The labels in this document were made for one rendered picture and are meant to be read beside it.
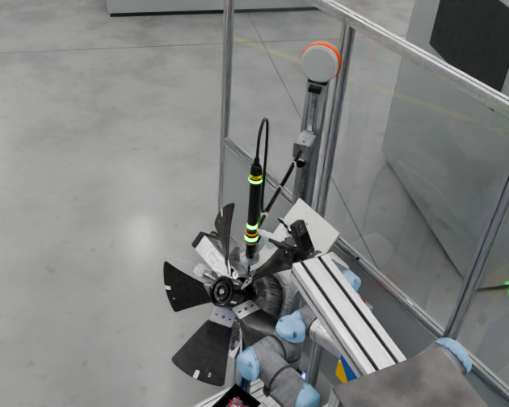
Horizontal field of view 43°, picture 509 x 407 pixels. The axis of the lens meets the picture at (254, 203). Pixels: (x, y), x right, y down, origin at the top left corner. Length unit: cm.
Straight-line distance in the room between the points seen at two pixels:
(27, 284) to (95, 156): 142
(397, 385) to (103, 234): 349
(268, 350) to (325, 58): 130
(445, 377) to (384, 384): 12
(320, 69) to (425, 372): 153
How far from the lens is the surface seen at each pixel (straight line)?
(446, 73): 229
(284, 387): 156
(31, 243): 458
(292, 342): 164
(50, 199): 492
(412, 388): 127
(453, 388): 130
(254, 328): 239
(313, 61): 256
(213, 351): 254
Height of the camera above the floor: 303
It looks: 39 degrees down
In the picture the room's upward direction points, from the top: 4 degrees clockwise
